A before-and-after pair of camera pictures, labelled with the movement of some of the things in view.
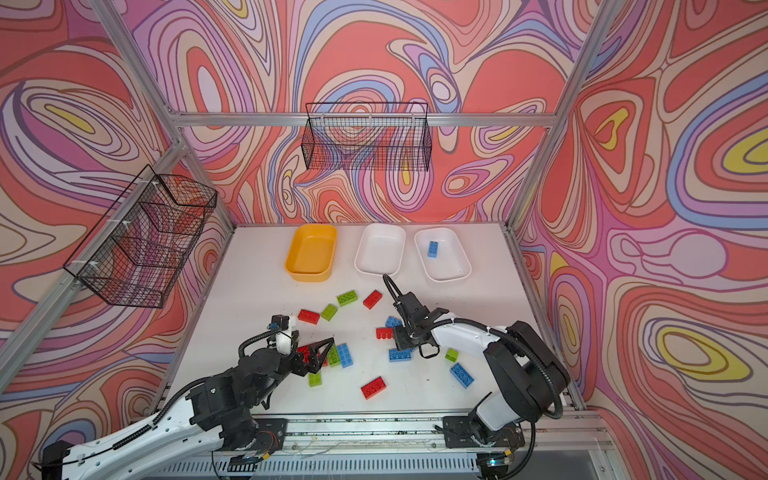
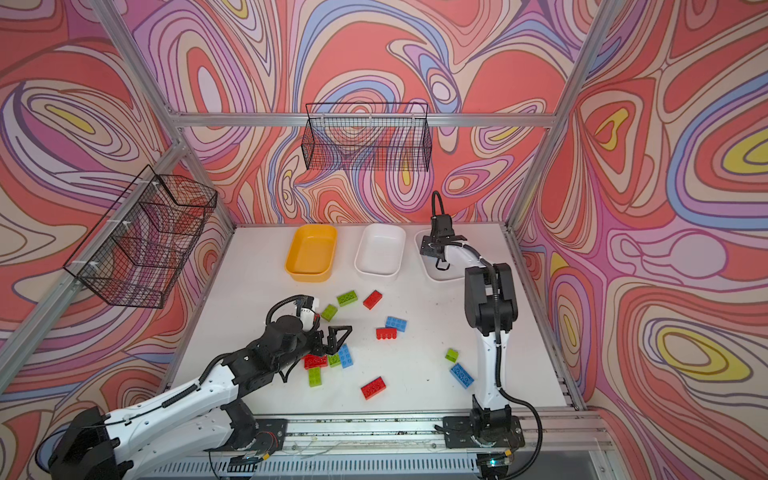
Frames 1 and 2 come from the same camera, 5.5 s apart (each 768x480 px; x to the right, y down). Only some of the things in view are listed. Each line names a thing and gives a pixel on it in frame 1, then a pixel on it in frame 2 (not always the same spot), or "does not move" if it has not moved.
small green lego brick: x=329 y=311 does not move
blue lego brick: x=393 y=322 does not move
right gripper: x=400 y=339 → x=427 y=245
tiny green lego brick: x=451 y=355 does not move
